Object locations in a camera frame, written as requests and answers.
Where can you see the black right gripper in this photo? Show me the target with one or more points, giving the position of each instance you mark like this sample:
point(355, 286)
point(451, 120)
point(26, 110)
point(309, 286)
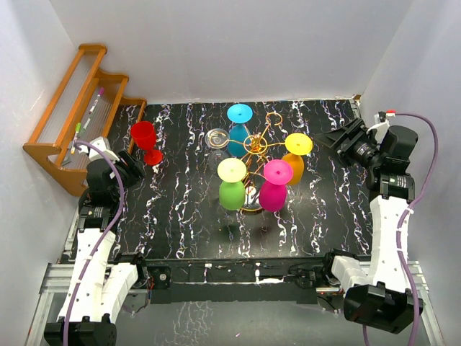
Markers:
point(336, 138)

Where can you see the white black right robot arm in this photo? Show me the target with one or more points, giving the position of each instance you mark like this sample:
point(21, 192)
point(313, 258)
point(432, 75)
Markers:
point(385, 230)

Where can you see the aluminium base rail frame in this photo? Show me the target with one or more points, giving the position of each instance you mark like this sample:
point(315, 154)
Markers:
point(298, 279)

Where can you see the purple cap marker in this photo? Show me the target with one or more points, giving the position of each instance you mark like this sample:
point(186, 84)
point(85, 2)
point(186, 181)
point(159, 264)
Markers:
point(98, 97)

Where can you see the green cap marker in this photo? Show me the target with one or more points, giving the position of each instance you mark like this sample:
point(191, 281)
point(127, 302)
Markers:
point(75, 138)

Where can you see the yellow orange wine glass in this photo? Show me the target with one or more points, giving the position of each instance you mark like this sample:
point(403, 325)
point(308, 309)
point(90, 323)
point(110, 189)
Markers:
point(298, 145)

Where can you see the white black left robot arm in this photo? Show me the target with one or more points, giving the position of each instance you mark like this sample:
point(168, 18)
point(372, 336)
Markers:
point(96, 293)

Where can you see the blue wine glass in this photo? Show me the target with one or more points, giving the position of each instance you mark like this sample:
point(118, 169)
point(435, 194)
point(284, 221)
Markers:
point(239, 115)

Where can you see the clear wine glass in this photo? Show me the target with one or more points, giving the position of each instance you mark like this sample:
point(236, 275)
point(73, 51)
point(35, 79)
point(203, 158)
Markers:
point(216, 139)

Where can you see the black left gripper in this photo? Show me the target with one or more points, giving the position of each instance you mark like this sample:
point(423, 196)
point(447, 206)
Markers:
point(133, 168)

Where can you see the red wine glass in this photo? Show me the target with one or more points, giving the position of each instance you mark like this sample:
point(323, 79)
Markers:
point(144, 135)

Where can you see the magenta wine glass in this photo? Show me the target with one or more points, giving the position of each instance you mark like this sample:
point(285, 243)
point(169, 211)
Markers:
point(273, 192)

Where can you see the gold wire glass rack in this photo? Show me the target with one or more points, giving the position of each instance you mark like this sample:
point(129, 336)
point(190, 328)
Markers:
point(257, 147)

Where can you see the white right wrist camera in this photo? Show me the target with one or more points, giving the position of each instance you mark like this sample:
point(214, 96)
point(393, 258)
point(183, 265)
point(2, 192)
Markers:
point(382, 122)

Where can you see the wooden tiered shelf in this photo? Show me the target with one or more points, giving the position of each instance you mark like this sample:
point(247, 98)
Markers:
point(50, 142)

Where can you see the green wine glass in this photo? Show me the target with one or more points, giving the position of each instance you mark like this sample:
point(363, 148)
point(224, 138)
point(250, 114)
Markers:
point(232, 191)

